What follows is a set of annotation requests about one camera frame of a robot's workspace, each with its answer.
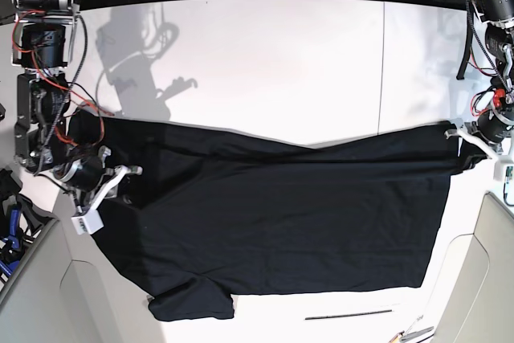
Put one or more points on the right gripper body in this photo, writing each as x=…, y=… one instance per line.
x=89, y=180

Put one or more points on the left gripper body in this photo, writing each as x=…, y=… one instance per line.
x=482, y=138

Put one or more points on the black T-shirt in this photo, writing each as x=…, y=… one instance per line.
x=215, y=214

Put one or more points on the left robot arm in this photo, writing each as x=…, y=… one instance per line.
x=489, y=48

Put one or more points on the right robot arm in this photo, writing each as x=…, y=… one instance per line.
x=42, y=42

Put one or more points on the blue black clamps pile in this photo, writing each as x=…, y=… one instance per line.
x=21, y=221

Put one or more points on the grey panel left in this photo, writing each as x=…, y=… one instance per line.
x=52, y=297

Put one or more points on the grey panel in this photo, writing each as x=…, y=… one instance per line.
x=52, y=297
x=480, y=307

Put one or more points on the grey panel right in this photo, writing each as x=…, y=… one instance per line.
x=480, y=307

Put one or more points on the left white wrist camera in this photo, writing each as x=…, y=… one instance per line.
x=502, y=172

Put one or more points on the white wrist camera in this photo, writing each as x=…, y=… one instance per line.
x=502, y=172
x=87, y=223

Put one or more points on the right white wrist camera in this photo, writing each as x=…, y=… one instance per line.
x=87, y=223

